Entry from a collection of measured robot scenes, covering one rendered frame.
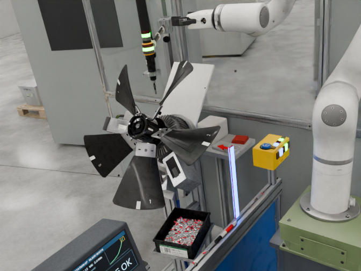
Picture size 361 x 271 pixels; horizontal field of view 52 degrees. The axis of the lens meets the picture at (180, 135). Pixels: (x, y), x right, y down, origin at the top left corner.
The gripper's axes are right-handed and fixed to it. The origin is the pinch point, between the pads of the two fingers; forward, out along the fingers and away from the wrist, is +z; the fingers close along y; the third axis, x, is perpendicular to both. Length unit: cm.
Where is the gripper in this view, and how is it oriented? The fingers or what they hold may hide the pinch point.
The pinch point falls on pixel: (182, 18)
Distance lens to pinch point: 136.9
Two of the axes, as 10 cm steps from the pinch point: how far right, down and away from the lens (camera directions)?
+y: 6.2, -4.0, 6.7
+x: -1.2, -9.0, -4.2
